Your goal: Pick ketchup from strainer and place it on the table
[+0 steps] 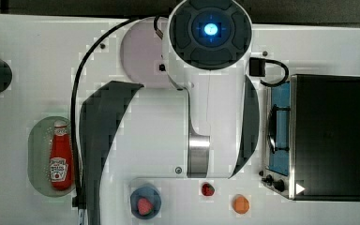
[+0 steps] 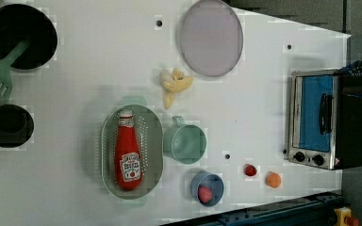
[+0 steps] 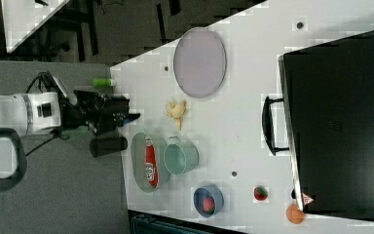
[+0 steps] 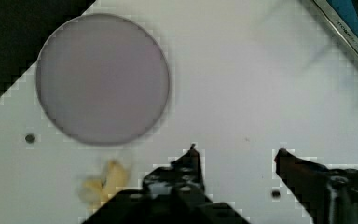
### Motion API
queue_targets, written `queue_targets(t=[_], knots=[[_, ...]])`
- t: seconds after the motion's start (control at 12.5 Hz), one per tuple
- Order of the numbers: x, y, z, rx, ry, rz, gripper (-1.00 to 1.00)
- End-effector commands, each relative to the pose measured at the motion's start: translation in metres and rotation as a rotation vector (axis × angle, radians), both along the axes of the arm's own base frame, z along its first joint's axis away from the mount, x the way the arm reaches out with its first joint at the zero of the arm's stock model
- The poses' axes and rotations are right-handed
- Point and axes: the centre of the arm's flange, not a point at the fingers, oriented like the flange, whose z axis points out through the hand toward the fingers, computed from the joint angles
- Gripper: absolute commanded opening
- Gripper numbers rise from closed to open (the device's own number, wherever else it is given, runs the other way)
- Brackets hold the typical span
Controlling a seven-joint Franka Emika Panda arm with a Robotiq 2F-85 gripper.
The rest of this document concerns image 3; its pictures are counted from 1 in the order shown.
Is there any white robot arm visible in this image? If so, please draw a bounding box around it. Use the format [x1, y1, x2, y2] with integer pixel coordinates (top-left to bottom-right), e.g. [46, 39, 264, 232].
[0, 91, 140, 137]

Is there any teal metal pot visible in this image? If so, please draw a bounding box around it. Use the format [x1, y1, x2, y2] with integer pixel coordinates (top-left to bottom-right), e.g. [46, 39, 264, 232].
[164, 136, 199, 176]

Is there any grey-green oval strainer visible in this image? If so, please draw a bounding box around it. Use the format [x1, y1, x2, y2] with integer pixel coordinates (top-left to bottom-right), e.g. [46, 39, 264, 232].
[131, 133, 169, 193]

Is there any black-framed grey stand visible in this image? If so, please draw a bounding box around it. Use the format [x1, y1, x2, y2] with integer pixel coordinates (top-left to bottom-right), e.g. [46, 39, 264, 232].
[0, 128, 27, 192]

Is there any white side table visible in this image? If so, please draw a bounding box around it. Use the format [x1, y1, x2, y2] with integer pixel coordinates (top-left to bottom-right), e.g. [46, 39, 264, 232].
[0, 0, 70, 53]

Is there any black toaster oven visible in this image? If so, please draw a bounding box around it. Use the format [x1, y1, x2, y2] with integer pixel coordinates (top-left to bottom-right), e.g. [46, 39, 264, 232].
[279, 30, 374, 221]

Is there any red strawberry in bowl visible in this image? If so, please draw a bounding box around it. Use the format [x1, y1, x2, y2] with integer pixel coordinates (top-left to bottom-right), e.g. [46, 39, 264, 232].
[203, 197, 215, 215]

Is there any small black cylinder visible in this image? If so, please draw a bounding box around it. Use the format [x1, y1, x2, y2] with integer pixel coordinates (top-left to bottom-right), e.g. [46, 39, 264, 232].
[90, 136, 128, 157]

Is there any blue bowl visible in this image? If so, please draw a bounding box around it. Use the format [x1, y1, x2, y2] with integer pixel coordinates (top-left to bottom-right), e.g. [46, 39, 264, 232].
[193, 185, 224, 218]

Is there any green marker pen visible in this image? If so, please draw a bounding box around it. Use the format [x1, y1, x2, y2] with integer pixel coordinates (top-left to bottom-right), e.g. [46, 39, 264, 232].
[93, 78, 117, 87]

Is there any black oven door handle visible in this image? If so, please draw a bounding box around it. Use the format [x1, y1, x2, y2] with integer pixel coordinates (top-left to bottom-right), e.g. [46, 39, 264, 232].
[262, 97, 289, 155]

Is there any red strawberry on table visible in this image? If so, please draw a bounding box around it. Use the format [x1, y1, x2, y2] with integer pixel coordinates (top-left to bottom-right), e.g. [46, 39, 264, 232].
[253, 186, 268, 201]

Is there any large grey oval plate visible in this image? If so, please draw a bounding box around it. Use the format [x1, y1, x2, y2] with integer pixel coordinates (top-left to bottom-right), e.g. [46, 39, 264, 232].
[173, 27, 227, 98]

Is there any orange ball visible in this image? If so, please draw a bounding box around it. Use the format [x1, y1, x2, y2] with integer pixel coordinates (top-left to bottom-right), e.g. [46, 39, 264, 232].
[285, 204, 305, 224]

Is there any red plush ketchup bottle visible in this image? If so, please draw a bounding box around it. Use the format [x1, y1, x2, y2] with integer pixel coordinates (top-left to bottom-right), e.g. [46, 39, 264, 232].
[145, 136, 159, 188]

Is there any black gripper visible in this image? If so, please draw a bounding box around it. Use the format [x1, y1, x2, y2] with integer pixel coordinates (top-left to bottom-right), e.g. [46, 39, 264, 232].
[59, 91, 140, 136]

